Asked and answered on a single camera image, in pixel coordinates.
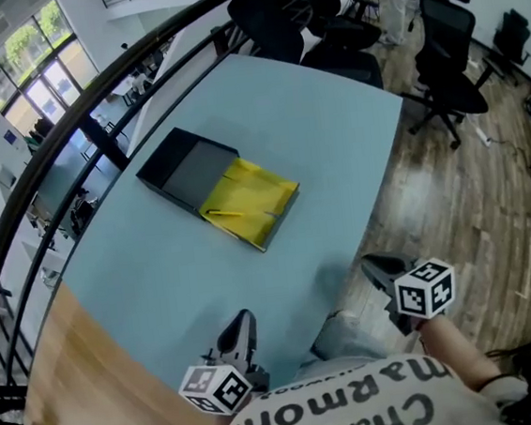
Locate wooden table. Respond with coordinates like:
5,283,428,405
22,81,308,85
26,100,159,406
11,267,222,425

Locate light blue table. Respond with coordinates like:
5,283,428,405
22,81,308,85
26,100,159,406
38,36,433,412

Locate large glass window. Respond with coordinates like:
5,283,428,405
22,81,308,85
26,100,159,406
0,0,105,137

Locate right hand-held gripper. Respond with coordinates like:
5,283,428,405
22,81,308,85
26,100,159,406
359,244,462,342

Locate black box with yellow drawer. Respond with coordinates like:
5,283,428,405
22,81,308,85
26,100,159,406
130,114,307,266

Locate person's white printed shirt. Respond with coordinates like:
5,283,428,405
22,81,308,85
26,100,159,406
206,342,531,425

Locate person's light blue jeans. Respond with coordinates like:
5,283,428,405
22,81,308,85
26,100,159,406
288,306,392,384

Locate black curved railing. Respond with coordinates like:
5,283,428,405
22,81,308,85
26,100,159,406
0,0,341,415

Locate person's right forearm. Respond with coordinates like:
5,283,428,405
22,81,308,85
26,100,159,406
417,309,507,397

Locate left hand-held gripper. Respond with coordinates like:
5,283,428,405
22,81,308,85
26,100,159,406
170,307,274,422

